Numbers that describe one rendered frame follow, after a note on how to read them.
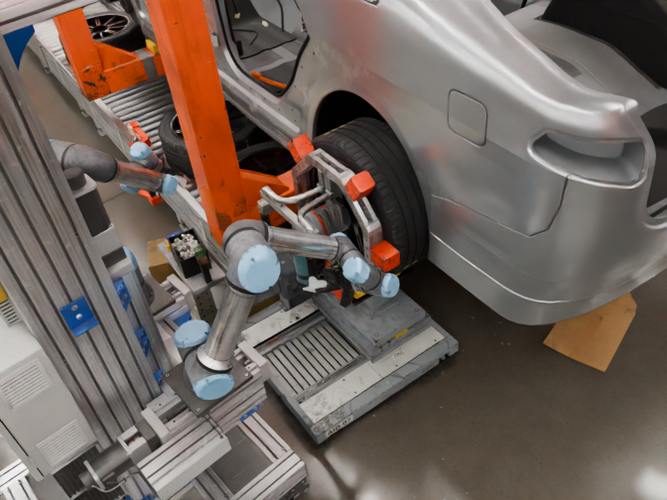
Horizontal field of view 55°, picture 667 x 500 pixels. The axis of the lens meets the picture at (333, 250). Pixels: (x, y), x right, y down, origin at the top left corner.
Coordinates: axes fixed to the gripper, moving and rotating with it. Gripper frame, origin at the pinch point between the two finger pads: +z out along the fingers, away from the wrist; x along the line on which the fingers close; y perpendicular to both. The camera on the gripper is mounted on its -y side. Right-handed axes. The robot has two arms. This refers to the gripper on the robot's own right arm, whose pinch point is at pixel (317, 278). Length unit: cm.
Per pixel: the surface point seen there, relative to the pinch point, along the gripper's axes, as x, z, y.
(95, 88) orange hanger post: -83, 254, 60
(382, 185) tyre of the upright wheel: -38.4, -7.6, 17.7
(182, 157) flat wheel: -74, 174, 14
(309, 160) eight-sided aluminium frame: -36, 24, 29
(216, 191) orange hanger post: -23, 74, 20
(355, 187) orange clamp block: -27.7, -4.5, 21.8
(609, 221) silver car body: -38, -89, 8
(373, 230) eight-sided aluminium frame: -29.5, -4.9, 3.2
